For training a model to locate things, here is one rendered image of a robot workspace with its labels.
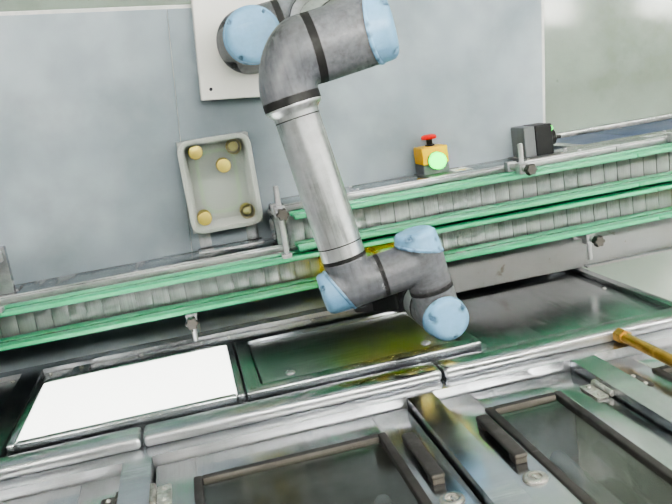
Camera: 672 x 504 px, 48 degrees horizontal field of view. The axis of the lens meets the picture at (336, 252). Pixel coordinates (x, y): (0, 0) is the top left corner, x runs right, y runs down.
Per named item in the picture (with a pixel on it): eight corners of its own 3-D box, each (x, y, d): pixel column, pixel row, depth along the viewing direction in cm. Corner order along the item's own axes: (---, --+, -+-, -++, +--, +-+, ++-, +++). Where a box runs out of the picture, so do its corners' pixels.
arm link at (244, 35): (215, 19, 165) (214, 13, 152) (273, 1, 166) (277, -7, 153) (233, 73, 168) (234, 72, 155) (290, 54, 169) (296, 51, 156)
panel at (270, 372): (40, 393, 166) (8, 462, 133) (37, 381, 166) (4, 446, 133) (427, 312, 182) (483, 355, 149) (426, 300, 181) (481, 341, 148)
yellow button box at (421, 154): (415, 173, 199) (424, 176, 192) (412, 145, 197) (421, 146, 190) (440, 169, 200) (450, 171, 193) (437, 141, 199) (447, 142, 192)
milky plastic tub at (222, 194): (192, 230, 189) (193, 236, 181) (175, 141, 184) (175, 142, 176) (260, 218, 192) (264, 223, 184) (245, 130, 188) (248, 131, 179)
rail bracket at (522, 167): (501, 172, 191) (525, 176, 178) (498, 143, 189) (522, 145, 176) (516, 170, 191) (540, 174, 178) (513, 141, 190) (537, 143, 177)
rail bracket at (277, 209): (277, 253, 181) (284, 263, 169) (265, 184, 178) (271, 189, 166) (289, 251, 182) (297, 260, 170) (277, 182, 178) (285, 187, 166)
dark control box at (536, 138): (512, 156, 204) (526, 158, 196) (509, 127, 202) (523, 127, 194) (540, 151, 205) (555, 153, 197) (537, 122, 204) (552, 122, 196)
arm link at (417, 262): (377, 248, 123) (396, 309, 126) (441, 226, 124) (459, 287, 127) (368, 239, 131) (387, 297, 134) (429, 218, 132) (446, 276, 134)
